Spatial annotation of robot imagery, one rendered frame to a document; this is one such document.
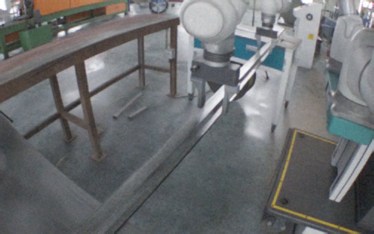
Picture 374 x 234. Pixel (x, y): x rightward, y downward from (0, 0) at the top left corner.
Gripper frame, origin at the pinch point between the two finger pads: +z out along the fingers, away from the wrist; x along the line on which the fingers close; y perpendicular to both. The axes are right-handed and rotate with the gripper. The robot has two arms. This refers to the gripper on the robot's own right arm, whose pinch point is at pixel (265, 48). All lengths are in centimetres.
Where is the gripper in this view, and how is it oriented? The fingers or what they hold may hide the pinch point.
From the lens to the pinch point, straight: 143.4
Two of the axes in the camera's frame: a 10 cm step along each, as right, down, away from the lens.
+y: -4.9, 4.6, -7.4
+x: 8.7, 2.9, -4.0
